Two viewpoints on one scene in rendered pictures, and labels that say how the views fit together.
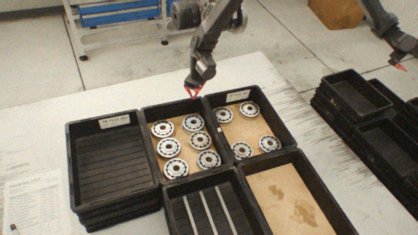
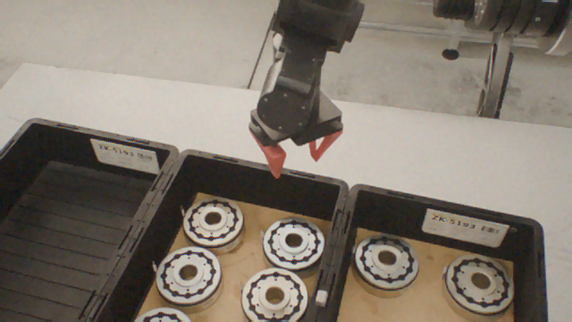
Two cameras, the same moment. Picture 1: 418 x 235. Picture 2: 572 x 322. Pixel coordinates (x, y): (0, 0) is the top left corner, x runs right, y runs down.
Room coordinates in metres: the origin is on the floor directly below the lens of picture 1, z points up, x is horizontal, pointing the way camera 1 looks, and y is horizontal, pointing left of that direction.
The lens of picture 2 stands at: (0.46, -0.26, 1.63)
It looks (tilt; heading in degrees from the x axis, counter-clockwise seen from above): 48 degrees down; 42
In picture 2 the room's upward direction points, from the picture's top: straight up
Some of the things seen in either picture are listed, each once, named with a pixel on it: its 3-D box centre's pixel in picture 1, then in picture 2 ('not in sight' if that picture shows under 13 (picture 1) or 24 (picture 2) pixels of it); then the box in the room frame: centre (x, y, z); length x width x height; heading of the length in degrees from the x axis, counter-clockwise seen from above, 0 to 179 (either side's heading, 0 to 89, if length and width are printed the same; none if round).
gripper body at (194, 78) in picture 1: (197, 72); (296, 100); (0.85, 0.08, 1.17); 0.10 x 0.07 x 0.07; 162
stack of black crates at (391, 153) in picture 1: (379, 158); not in sight; (1.22, -1.18, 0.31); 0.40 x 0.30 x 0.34; 32
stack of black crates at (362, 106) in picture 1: (341, 111); not in sight; (1.56, -0.96, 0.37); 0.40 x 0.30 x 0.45; 32
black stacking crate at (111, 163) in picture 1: (112, 160); (54, 240); (0.59, 0.37, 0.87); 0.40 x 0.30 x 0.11; 27
